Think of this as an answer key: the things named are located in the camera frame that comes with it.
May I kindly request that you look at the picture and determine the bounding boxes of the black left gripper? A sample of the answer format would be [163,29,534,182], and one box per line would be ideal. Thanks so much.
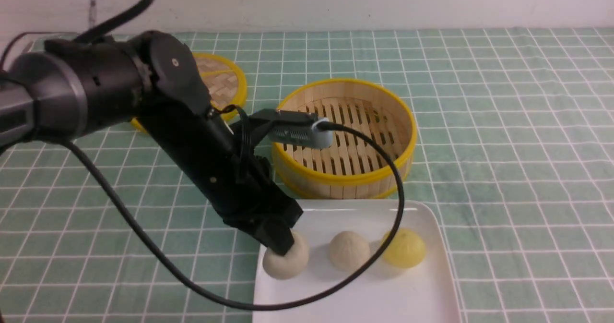
[137,97,302,256]

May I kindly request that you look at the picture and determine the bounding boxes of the white steamed bun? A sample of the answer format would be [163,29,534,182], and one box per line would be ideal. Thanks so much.
[261,230,310,281]
[329,230,370,272]

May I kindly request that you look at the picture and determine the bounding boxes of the yellow steamed bun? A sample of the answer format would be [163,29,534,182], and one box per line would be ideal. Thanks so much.
[381,227,427,269]

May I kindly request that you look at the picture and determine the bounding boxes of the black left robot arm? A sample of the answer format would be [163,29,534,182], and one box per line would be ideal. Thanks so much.
[1,31,315,255]

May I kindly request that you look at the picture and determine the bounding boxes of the yellow rimmed bamboo steamer basket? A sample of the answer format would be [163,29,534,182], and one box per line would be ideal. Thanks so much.
[272,78,418,199]

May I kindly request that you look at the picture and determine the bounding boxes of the yellow rimmed bamboo steamer lid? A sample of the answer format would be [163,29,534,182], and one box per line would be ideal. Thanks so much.
[130,52,248,132]

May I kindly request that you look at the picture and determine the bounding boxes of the green checkered tablecloth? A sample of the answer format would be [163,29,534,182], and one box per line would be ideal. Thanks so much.
[0,28,614,323]

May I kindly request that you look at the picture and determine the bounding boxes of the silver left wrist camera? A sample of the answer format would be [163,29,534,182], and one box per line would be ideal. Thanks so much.
[233,108,333,151]

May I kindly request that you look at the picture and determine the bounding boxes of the black left camera cable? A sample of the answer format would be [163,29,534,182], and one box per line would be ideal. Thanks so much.
[0,0,406,311]

